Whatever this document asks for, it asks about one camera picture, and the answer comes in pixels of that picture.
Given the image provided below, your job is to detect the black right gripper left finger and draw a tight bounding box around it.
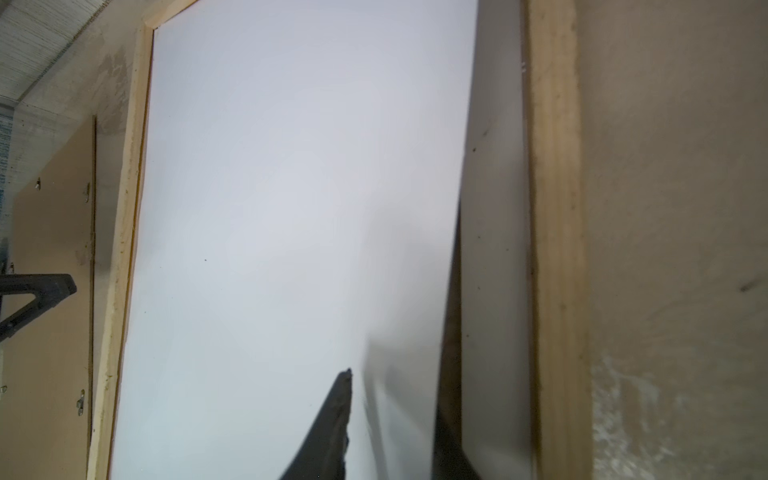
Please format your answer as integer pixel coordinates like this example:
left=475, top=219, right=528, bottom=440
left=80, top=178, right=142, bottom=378
left=281, top=369, right=353, bottom=480

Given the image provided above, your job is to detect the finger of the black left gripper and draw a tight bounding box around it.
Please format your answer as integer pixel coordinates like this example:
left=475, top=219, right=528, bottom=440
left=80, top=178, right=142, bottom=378
left=1, top=273, right=77, bottom=341

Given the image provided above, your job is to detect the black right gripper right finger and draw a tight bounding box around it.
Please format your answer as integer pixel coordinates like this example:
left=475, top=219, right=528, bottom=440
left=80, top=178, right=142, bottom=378
left=432, top=410, right=480, bottom=480

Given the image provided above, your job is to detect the waterfall bridge photo print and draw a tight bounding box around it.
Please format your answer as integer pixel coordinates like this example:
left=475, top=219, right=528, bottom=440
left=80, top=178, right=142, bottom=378
left=110, top=1, right=477, bottom=479

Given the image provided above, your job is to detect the light wooden picture frame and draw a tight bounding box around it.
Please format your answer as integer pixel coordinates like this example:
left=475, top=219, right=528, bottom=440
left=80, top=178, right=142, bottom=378
left=87, top=1, right=593, bottom=479

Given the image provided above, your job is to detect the white picture mat board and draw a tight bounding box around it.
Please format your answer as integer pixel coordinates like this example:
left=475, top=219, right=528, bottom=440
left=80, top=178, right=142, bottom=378
left=460, top=1, right=534, bottom=479

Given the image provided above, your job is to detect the brown frame backing board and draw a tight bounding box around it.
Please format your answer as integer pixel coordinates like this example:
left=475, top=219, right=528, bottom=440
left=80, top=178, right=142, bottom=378
left=1, top=119, right=96, bottom=479

